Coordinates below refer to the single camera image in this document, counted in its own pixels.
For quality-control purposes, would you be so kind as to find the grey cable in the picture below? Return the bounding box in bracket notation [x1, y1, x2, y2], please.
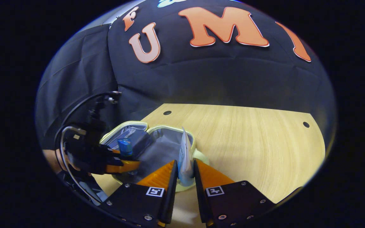
[60, 126, 102, 205]

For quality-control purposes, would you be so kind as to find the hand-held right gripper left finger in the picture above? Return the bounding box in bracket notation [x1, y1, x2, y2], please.
[102, 160, 178, 228]

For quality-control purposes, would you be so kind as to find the blue and white skincare tube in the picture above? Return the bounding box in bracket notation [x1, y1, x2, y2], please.
[178, 127, 196, 187]

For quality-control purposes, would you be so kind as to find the black cable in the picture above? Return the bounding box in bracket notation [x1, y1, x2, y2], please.
[54, 91, 121, 152]

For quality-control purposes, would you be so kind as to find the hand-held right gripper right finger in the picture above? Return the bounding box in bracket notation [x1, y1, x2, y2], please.
[193, 159, 277, 228]

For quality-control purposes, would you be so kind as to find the pale yellow small suitcase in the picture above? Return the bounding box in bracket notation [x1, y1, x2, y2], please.
[99, 121, 209, 193]

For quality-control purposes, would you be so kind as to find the blue skincare jar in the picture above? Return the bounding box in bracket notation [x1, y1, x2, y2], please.
[118, 138, 133, 158]

